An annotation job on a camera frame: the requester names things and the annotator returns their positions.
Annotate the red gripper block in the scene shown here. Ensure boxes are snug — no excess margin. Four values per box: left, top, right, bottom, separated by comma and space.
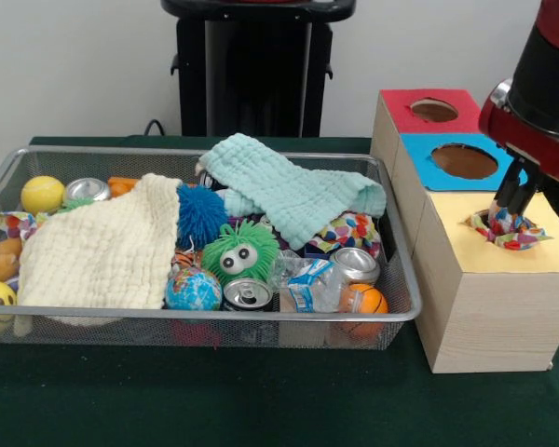
478, 82, 559, 221

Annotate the colourful polka dot cloth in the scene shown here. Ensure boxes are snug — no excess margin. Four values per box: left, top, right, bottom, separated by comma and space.
461, 207, 552, 252
303, 212, 385, 258

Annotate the cream yellow cloth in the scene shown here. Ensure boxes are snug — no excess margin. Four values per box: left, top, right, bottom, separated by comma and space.
14, 174, 184, 327

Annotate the wooden box with three holes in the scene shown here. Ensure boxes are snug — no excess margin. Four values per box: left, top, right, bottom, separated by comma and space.
368, 88, 559, 373

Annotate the clear mesh bin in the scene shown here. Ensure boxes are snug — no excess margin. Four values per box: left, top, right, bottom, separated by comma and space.
0, 144, 425, 353

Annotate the silver can with closed top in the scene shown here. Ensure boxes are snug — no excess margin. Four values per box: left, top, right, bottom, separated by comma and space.
328, 247, 381, 288

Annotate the small orange basketball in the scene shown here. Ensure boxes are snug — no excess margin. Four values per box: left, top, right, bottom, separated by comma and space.
341, 284, 389, 318

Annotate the mint green cloth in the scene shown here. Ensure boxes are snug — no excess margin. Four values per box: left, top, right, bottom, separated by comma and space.
198, 132, 389, 251

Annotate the crushed clear plastic bottle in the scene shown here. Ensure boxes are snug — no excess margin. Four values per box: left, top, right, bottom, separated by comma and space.
278, 259, 355, 315

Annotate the green fuzzy toy with eyes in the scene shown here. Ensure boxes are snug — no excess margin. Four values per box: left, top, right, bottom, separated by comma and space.
201, 220, 280, 285

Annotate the silver can with open top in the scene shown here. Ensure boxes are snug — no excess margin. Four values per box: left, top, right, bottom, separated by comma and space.
221, 278, 273, 313

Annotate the blue spiky ball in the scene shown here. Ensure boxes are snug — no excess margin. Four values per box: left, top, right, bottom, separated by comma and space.
177, 183, 231, 249

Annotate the globe print ball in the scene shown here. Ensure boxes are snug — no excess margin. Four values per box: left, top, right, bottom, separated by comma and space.
164, 269, 223, 313

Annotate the plain yellow ball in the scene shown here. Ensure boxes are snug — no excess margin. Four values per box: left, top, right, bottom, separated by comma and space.
20, 175, 67, 216

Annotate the orange plush toy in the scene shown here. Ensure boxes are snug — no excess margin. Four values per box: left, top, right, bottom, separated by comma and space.
0, 237, 25, 282

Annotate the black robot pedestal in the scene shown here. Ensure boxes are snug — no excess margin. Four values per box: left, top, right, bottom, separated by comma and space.
161, 0, 357, 139

